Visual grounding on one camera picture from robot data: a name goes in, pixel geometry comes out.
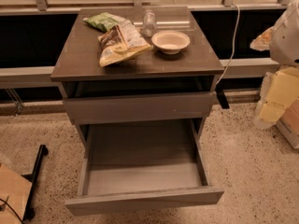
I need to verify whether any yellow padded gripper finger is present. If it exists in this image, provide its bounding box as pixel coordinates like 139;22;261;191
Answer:
249;27;273;51
253;67;299;130

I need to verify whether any brown yellow chip bag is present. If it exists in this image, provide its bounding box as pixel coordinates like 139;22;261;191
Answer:
98;21;152;67

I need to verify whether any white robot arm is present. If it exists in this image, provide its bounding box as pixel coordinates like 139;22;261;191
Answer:
250;0;299;130

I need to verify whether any closed grey top drawer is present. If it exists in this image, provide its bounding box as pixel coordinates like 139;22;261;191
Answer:
64;91;216;124

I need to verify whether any dark grey drawer cabinet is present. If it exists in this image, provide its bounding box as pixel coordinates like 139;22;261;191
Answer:
51;7;223;146

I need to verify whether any green chip bag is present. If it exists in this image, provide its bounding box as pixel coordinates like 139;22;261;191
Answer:
83;12;125;32

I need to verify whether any open grey middle drawer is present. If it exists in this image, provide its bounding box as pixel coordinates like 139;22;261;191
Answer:
65;119;223;216

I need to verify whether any cardboard box right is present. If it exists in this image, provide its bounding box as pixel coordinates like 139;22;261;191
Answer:
277;99;299;149

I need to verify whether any white paper bowl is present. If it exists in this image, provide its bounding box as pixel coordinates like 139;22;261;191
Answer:
151;31;190;55

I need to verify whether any brown cardboard sheet left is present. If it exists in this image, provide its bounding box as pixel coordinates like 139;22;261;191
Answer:
0;164;31;224

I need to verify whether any white hanging cable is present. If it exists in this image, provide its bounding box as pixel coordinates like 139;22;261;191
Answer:
215;3;241;86

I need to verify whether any black cable left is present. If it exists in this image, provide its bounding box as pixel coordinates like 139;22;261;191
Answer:
0;196;24;224

